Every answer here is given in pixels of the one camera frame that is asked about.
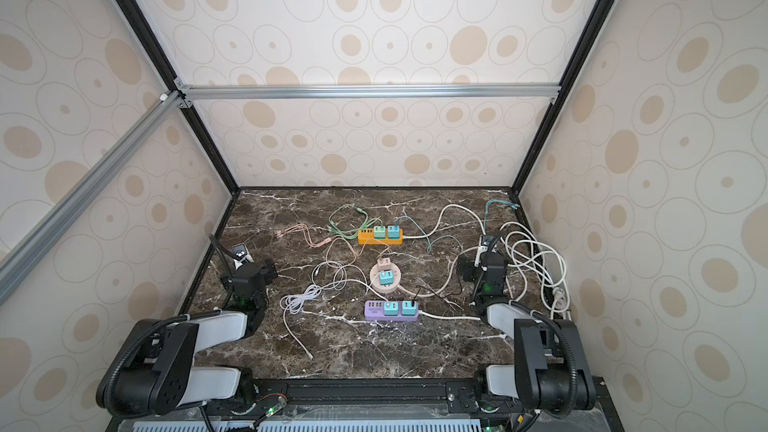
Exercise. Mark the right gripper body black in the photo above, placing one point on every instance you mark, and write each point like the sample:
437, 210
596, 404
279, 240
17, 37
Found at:
474, 274

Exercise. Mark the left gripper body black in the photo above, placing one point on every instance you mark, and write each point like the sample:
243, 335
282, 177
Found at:
266, 275

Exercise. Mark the teal charger adapter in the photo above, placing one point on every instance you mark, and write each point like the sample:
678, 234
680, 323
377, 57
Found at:
393, 232

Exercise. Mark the round beige power socket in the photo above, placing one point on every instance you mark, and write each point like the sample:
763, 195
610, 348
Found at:
374, 280

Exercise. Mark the purple power strip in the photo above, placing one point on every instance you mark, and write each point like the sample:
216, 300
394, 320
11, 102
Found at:
373, 311

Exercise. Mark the light green charger adapter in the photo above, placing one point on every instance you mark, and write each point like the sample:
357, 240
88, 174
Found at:
379, 232

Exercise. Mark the orange power strip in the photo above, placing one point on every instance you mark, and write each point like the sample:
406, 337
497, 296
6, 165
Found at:
365, 237

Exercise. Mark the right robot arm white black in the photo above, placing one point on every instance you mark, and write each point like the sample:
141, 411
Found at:
549, 372

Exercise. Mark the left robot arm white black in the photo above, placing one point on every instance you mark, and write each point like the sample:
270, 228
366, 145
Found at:
154, 371

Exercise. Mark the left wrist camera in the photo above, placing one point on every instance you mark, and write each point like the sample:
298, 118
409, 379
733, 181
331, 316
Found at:
241, 255

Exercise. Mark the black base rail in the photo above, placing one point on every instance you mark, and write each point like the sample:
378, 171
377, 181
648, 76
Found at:
374, 405

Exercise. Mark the horizontal aluminium rail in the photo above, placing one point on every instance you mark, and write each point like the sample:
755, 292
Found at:
375, 91

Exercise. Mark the left diagonal aluminium rail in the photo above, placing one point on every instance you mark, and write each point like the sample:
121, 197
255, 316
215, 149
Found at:
22, 260

